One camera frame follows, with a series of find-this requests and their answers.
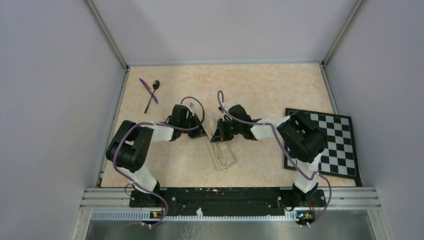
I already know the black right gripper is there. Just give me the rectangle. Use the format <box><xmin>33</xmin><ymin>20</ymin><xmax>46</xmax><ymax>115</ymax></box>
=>
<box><xmin>211</xmin><ymin>118</ymin><xmax>242</xmax><ymax>143</ymax></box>

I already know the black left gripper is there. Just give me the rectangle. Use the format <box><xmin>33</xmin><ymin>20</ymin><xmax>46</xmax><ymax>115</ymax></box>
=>
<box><xmin>179</xmin><ymin>113</ymin><xmax>210</xmax><ymax>139</ymax></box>

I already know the cream cloth napkin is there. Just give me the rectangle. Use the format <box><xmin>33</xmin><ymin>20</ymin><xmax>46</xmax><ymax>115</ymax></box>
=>
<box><xmin>202</xmin><ymin>118</ymin><xmax>237</xmax><ymax>171</ymax></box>

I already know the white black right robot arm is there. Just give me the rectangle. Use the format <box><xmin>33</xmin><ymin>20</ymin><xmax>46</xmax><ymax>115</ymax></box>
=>
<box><xmin>210</xmin><ymin>104</ymin><xmax>328</xmax><ymax>206</ymax></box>

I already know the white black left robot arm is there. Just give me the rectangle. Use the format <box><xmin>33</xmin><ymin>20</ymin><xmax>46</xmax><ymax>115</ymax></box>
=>
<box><xmin>105</xmin><ymin>103</ymin><xmax>207</xmax><ymax>207</ymax></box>

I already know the black spoon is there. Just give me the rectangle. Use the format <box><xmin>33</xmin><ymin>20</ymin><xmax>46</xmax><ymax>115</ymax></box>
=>
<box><xmin>144</xmin><ymin>80</ymin><xmax>160</xmax><ymax>114</ymax></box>

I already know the iridescent purple knife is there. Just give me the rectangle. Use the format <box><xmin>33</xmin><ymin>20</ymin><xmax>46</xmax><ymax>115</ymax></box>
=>
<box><xmin>139</xmin><ymin>78</ymin><xmax>159</xmax><ymax>104</ymax></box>

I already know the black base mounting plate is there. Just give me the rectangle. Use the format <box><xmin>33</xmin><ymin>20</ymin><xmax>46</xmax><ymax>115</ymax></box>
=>
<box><xmin>129</xmin><ymin>187</ymin><xmax>327</xmax><ymax>217</ymax></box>

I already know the black white checkerboard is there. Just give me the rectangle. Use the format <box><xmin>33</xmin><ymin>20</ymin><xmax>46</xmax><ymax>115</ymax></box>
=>
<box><xmin>303</xmin><ymin>110</ymin><xmax>363</xmax><ymax>187</ymax></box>

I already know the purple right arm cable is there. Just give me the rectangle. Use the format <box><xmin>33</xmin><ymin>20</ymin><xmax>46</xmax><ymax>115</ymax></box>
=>
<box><xmin>216</xmin><ymin>90</ymin><xmax>333</xmax><ymax>228</ymax></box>

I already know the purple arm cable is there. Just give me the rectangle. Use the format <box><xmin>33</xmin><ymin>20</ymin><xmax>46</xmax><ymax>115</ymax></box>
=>
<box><xmin>216</xmin><ymin>90</ymin><xmax>333</xmax><ymax>228</ymax></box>
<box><xmin>112</xmin><ymin>96</ymin><xmax>206</xmax><ymax>229</ymax></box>

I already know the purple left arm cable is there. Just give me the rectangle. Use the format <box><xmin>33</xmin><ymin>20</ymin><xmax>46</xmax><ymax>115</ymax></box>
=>
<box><xmin>112</xmin><ymin>96</ymin><xmax>206</xmax><ymax>229</ymax></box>

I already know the aluminium front rail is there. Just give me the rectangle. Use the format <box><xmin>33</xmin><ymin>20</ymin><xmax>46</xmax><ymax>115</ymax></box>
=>
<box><xmin>80</xmin><ymin>187</ymin><xmax>381</xmax><ymax>223</ymax></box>

